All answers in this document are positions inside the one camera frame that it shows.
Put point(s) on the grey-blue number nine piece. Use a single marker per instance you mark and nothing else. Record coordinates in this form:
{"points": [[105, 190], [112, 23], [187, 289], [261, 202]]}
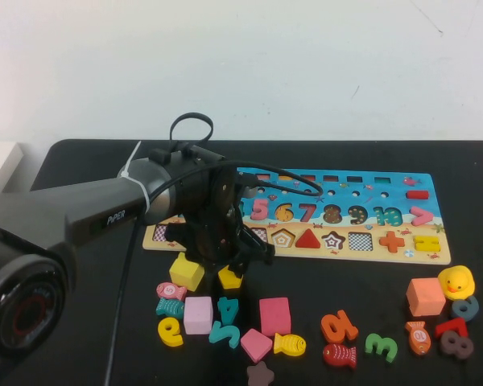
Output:
{"points": [[472, 309]]}

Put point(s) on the pink fish with five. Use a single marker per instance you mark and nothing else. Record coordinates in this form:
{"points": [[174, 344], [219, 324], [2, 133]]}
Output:
{"points": [[170, 290]]}

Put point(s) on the red triangle piece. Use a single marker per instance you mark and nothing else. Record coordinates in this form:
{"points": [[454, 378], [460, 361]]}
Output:
{"points": [[308, 241]]}

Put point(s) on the teal striped wooden fish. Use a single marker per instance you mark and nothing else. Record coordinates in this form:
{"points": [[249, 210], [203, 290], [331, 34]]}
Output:
{"points": [[169, 308]]}

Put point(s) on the orange plus sign piece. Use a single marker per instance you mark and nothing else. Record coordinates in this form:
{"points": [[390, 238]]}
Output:
{"points": [[391, 242]]}

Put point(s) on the pink number five piece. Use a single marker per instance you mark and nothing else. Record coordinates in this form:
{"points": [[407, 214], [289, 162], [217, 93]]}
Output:
{"points": [[261, 216]]}

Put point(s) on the colourful wooden puzzle board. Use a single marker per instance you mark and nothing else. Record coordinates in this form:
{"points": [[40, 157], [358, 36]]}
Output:
{"points": [[362, 195]]}

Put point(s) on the teal number four piece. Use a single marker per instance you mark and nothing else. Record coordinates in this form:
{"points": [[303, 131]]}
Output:
{"points": [[229, 316]]}

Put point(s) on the green number three piece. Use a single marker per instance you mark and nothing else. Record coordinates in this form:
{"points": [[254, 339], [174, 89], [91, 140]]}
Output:
{"points": [[389, 348]]}

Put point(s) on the yellow rubber duck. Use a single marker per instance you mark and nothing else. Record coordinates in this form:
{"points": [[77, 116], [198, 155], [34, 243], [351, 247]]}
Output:
{"points": [[456, 280]]}

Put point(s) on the pink greater-than sign piece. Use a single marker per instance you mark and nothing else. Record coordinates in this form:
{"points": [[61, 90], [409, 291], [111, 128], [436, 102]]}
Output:
{"points": [[426, 216]]}

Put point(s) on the salmon orange wooden cube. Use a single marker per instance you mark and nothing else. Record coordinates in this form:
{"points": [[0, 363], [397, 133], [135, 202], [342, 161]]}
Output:
{"points": [[425, 297]]}

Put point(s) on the yellow wooden fish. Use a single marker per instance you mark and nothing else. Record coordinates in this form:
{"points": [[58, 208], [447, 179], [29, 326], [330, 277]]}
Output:
{"points": [[290, 344]]}

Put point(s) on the yellow wooden cube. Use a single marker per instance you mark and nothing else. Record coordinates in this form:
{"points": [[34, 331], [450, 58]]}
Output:
{"points": [[187, 275]]}

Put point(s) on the light pink wooden cube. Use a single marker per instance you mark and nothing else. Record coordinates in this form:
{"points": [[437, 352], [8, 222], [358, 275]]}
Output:
{"points": [[198, 316]]}

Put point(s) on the teal number five piece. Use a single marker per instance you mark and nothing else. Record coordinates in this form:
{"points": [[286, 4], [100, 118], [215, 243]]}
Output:
{"points": [[233, 336]]}

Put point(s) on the hot pink rectangular block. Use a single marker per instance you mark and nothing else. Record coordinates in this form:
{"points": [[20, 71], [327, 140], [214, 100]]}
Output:
{"points": [[274, 316]]}

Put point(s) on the red number seven piece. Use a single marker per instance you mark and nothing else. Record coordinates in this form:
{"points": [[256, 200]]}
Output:
{"points": [[448, 327]]}

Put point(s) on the red minus sign piece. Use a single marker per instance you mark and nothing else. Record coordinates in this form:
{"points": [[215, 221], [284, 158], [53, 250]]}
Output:
{"points": [[417, 195]]}

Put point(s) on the pink diamond piece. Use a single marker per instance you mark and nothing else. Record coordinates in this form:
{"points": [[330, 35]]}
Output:
{"points": [[256, 344]]}

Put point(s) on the orange number ten piece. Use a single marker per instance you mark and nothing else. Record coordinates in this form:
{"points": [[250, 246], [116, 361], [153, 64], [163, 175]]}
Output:
{"points": [[348, 329]]}

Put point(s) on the white zip tie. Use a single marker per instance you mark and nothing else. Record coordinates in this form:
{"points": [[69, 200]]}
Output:
{"points": [[139, 185]]}

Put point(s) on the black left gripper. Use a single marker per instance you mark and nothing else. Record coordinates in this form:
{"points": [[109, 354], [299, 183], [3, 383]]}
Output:
{"points": [[209, 233]]}

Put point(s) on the orange fish with ten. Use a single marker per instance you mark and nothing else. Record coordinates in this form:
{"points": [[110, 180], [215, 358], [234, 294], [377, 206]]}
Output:
{"points": [[419, 337]]}

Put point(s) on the brown number eight piece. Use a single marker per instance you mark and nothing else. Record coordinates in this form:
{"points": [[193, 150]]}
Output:
{"points": [[448, 346]]}

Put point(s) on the yellow pentagon piece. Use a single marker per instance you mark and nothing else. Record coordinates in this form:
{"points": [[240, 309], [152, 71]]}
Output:
{"points": [[230, 282]]}

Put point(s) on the red wooden fish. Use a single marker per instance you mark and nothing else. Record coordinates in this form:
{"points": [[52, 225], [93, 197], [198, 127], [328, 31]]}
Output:
{"points": [[339, 355]]}

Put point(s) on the yellow number six piece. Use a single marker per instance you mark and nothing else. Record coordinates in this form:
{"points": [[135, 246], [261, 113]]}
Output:
{"points": [[170, 333]]}

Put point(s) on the yellow equals sign piece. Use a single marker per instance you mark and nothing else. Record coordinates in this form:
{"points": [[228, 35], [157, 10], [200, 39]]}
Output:
{"points": [[426, 240]]}

